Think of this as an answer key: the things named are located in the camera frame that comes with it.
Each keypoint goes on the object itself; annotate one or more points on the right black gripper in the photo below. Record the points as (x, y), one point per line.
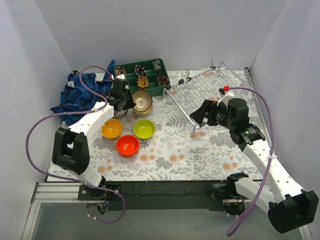
(210, 114)

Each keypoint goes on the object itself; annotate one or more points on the lime green bowl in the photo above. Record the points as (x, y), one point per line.
(144, 129)

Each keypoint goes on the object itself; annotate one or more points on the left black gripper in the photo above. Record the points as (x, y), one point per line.
(119, 101)

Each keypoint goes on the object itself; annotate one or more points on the orange bowl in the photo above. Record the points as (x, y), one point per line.
(127, 144)
(128, 155)

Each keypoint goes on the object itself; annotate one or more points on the beige bowl with drawing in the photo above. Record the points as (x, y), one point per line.
(143, 113)

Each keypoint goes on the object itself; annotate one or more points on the green compartment tray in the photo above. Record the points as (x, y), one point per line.
(133, 70)

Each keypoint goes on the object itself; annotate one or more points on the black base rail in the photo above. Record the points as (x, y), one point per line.
(209, 195)

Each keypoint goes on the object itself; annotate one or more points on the yellow bowl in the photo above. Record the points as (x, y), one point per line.
(112, 129)

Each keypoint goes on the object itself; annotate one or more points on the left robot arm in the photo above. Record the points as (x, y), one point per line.
(71, 145)

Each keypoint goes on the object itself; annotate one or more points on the metal dish rack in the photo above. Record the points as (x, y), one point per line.
(189, 93)

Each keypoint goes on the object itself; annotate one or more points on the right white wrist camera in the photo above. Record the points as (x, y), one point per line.
(226, 94)

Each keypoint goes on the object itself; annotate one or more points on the yellow ties bottom middle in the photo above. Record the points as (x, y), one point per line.
(143, 83)

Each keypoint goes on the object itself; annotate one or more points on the brown patterned white bowl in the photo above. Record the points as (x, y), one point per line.
(118, 114)

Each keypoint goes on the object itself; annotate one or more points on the brown ties bottom right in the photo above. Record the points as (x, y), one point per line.
(163, 80)

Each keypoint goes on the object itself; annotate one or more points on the black brown bowl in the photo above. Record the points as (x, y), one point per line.
(143, 100)

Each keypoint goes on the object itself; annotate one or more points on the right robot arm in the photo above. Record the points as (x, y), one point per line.
(287, 204)

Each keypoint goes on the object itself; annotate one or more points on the blue plaid cloth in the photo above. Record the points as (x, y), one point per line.
(76, 98)

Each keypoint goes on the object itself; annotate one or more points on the floral table mat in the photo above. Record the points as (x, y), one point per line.
(172, 153)

